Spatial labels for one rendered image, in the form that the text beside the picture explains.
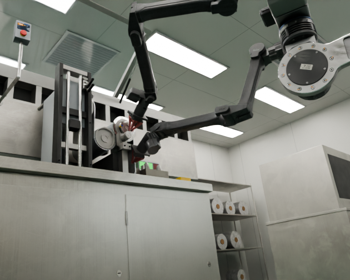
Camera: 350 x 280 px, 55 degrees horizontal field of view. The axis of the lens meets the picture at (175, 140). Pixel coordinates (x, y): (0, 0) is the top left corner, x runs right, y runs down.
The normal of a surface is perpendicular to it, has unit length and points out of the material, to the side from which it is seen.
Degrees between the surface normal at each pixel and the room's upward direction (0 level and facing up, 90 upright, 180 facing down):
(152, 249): 90
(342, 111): 90
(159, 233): 90
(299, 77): 90
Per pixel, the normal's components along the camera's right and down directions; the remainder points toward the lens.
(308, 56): -0.48, -0.27
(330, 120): -0.74, -0.18
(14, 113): 0.67, -0.33
